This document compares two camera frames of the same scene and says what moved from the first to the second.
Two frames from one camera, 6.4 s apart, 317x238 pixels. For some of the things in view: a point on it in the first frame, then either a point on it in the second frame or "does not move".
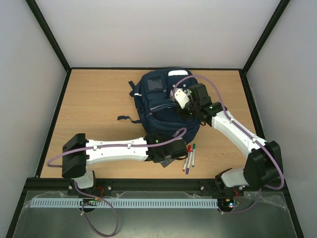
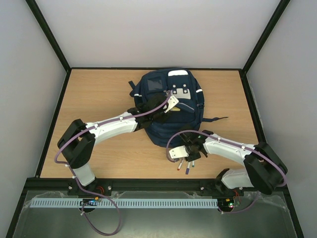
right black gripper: x=187 y=112 to x=191 y=150
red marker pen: x=188 y=149 to x=180 y=164
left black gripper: x=166 y=162 to x=164 y=118
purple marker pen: x=187 y=168 does not move
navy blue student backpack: x=157 y=113 does not move
